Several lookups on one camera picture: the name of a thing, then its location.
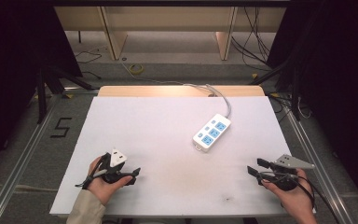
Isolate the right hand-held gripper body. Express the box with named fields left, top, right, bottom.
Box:
left=262, top=154, right=316, bottom=191

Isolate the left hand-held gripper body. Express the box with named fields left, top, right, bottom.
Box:
left=98, top=148, right=129, bottom=185

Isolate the person's left hand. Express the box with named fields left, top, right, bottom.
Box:
left=86, top=155, right=134, bottom=206

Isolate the person's right hand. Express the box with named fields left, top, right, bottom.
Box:
left=260, top=168, right=317, bottom=217

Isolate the white blue power strip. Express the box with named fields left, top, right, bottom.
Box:
left=192, top=113, right=232, bottom=153

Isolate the black metal stand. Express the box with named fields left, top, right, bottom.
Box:
left=36, top=63, right=95, bottom=125
left=250, top=46, right=303, bottom=122

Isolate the yellow tape roll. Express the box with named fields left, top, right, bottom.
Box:
left=128, top=63, right=145, bottom=76

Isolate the black curtain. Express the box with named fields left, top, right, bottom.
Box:
left=0, top=0, right=84, bottom=180
left=265, top=0, right=358, bottom=216

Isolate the aluminium floor rail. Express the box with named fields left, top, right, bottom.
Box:
left=285, top=106, right=357, bottom=224
left=0, top=92, right=60, bottom=224

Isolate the black gripper strap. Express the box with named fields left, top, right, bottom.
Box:
left=75, top=169, right=108, bottom=189

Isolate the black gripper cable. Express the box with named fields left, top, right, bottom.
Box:
left=292, top=175, right=341, bottom=224

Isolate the white power strip cable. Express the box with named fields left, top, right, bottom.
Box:
left=119, top=60, right=233, bottom=119

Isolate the thin black floor cable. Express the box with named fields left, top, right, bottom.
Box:
left=74, top=49, right=103, bottom=80

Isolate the bundle of black floor cables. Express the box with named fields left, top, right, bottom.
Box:
left=230, top=7, right=273, bottom=68

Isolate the light wooden desk frame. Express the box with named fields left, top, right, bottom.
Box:
left=54, top=6, right=287, bottom=62

